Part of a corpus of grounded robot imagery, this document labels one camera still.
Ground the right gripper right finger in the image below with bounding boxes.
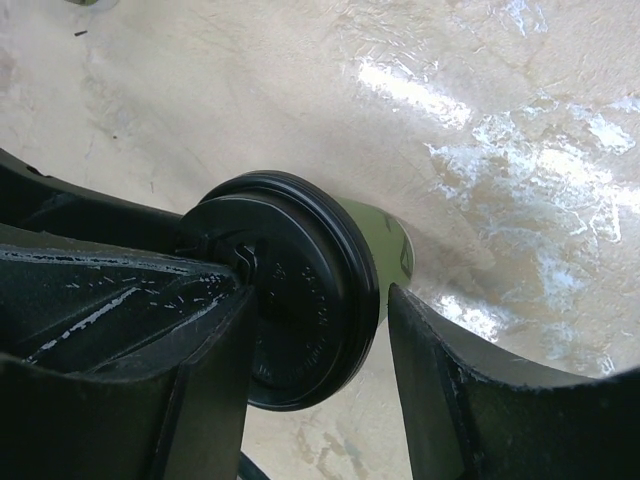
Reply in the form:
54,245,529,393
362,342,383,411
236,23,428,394
388,286,639,479

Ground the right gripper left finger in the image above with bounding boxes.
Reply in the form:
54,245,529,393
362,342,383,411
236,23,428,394
1,153,257,479

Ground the green paper coffee cup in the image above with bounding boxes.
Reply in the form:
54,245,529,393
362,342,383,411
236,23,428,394
335,197,415,323

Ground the black plastic cup lid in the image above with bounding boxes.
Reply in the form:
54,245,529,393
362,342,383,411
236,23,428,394
176,171,380,411

